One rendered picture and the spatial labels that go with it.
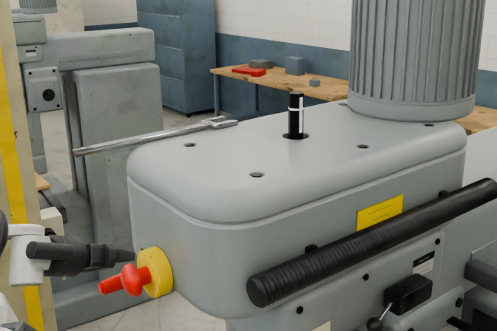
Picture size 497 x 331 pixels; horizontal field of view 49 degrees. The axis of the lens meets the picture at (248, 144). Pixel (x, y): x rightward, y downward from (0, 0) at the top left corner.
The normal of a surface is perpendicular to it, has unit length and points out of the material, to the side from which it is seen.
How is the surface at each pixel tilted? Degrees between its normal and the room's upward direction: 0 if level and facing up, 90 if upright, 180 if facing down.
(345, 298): 90
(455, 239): 90
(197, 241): 90
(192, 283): 90
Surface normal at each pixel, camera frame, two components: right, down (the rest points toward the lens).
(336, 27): -0.80, 0.20
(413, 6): -0.28, 0.30
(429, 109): 0.01, 0.30
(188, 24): 0.61, 0.23
